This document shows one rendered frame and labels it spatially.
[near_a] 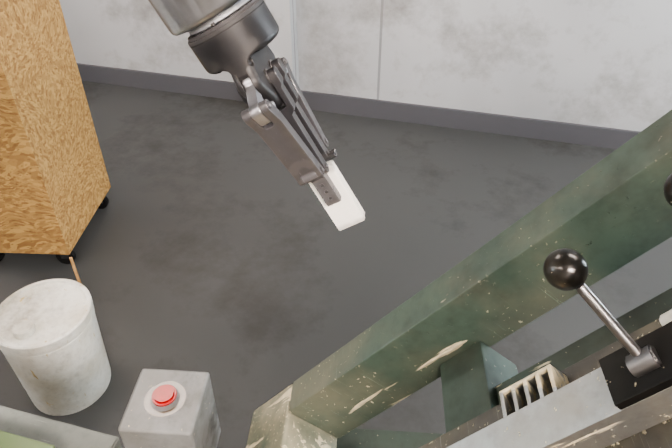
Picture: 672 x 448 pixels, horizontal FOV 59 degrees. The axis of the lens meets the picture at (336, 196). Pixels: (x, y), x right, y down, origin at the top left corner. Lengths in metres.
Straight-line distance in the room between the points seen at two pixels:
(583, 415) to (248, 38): 0.45
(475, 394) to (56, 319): 1.52
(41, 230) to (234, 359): 0.99
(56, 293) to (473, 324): 1.59
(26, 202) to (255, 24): 2.20
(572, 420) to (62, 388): 1.79
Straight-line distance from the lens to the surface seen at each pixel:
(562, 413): 0.64
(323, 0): 3.51
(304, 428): 1.05
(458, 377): 0.88
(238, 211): 2.93
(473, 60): 3.47
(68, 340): 2.04
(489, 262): 0.80
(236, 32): 0.50
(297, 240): 2.73
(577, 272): 0.56
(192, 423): 1.03
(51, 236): 2.72
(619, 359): 0.62
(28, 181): 2.57
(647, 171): 0.74
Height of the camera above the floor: 1.77
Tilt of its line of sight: 36 degrees down
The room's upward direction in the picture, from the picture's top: straight up
